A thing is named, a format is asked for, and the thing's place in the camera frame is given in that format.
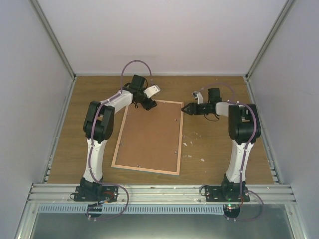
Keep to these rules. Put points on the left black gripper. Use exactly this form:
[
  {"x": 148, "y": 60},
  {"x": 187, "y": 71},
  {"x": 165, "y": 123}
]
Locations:
[{"x": 150, "y": 105}]

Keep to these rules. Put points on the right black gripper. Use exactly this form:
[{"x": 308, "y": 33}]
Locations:
[{"x": 191, "y": 107}]

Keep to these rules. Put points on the blue wooden picture frame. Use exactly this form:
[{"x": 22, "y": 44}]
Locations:
[{"x": 180, "y": 139}]

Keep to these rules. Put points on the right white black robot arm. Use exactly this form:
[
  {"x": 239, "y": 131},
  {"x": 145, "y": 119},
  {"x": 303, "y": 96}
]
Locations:
[{"x": 243, "y": 128}]

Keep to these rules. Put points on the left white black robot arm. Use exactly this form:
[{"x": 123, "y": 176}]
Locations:
[{"x": 98, "y": 127}]

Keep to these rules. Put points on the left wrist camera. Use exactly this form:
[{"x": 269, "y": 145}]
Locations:
[{"x": 151, "y": 91}]

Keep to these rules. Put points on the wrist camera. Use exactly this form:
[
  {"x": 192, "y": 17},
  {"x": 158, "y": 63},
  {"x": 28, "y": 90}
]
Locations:
[
  {"x": 198, "y": 96},
  {"x": 151, "y": 91}
]

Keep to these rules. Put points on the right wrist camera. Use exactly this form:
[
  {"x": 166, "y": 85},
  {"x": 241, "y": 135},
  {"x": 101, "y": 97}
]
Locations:
[{"x": 198, "y": 96}]

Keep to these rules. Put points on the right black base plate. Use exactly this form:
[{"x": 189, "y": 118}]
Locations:
[{"x": 227, "y": 194}]

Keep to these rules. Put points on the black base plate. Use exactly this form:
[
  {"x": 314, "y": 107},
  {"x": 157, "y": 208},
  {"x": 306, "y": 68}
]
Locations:
[
  {"x": 227, "y": 194},
  {"x": 100, "y": 194}
]

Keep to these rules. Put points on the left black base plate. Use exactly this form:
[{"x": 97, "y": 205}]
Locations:
[{"x": 100, "y": 194}]

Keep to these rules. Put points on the aluminium front rail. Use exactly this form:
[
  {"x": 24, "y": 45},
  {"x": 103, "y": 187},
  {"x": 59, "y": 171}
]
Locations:
[{"x": 159, "y": 194}]

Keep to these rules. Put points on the right aluminium corner post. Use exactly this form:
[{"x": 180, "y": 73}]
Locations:
[{"x": 269, "y": 38}]

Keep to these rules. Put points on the aluminium corner post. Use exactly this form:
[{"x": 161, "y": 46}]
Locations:
[
  {"x": 269, "y": 38},
  {"x": 43, "y": 19}
]

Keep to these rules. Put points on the grey slotted cable duct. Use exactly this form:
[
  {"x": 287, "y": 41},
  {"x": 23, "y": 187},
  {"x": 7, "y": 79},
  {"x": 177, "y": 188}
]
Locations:
[{"x": 134, "y": 209}]

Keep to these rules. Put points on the left aluminium corner post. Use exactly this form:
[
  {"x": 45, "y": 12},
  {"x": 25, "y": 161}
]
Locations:
[{"x": 43, "y": 19}]

